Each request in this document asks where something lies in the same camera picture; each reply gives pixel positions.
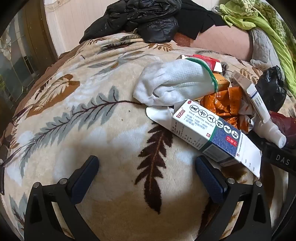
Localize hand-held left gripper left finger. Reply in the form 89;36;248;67
24;155;100;241

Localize white and blue medicine box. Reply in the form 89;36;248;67
146;99;262;179

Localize eyeglasses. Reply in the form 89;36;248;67
0;103;44;195

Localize white knit glove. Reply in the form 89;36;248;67
133;58;219;106

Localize narrow white box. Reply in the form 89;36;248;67
230;70;271;123

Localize glass panel door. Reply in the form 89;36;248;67
0;14;58;116

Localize grey quilted pillow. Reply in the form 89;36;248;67
250;28;286;75

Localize leaf print blanket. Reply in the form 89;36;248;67
0;32;296;241

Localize orange wrapper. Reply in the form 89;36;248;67
199;87;255;133

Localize white spray bottle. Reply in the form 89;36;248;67
253;120;287;149

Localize black cloth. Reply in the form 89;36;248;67
176;0;228;40

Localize green patterned quilt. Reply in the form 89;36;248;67
218;0;296;94

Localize black plastic bag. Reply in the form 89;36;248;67
254;65;287;113

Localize dark red plastic bag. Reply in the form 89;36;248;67
269;111;296;149

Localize black puffer jacket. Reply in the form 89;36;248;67
79;0;183;44

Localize orange box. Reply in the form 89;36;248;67
211;72;230;92

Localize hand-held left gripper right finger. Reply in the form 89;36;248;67
195;155;273;241

